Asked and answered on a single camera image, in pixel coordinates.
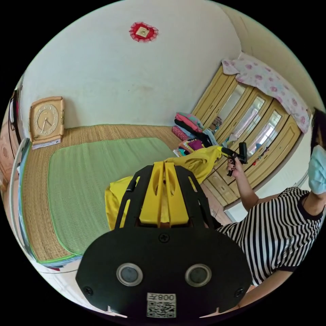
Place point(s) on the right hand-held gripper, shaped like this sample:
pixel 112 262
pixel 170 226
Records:
pixel 230 154

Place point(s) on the person's right forearm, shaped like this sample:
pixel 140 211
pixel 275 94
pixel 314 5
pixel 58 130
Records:
pixel 247 189

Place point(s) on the bed with woven mat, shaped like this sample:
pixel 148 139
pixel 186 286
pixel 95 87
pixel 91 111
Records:
pixel 38 178

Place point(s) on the beige square clock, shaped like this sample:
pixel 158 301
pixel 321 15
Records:
pixel 45 119

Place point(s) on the red heart-shaped wall ornament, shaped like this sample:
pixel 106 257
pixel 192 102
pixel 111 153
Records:
pixel 143 31

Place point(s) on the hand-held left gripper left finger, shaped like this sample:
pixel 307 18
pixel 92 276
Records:
pixel 150 198

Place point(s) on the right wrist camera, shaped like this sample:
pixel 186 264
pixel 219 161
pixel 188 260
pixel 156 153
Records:
pixel 243 151

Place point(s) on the yellow t-shirt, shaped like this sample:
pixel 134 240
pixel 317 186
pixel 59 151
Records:
pixel 201 163

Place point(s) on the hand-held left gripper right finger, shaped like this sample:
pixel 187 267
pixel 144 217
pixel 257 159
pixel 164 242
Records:
pixel 178 201

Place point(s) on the pile of clothes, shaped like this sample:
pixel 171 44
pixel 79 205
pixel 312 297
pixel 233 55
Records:
pixel 188 122

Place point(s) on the person's body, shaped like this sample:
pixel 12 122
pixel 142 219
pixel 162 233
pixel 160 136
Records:
pixel 275 229

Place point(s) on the yellow wooden cupboard with mirrors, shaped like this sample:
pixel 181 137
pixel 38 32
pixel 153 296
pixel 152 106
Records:
pixel 280 145

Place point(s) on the person's left forearm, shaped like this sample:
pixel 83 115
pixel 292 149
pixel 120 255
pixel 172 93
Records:
pixel 270 287

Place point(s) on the person's right hand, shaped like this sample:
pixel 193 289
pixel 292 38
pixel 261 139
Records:
pixel 236 168

